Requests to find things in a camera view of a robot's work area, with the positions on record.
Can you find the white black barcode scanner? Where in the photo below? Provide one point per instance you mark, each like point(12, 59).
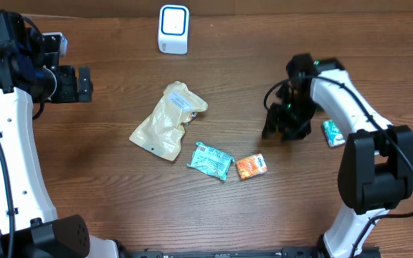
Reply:
point(173, 29)

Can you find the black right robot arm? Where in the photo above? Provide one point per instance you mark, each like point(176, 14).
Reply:
point(376, 170)

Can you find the beige paper pouch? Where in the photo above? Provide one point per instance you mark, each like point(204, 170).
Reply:
point(161, 132)

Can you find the teal Kleenex tissue pack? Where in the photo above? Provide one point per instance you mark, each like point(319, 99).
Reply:
point(332, 134)

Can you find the orange Kleenex tissue pack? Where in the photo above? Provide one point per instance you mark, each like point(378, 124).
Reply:
point(251, 166)

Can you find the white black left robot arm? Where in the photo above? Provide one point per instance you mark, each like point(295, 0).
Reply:
point(31, 77)

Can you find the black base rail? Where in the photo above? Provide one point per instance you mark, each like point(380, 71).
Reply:
point(221, 254)

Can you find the green wet wipes pack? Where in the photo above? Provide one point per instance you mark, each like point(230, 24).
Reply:
point(211, 161)

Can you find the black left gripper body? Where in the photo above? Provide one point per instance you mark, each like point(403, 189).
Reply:
point(67, 89)

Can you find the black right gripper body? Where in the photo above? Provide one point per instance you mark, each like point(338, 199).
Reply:
point(295, 118)

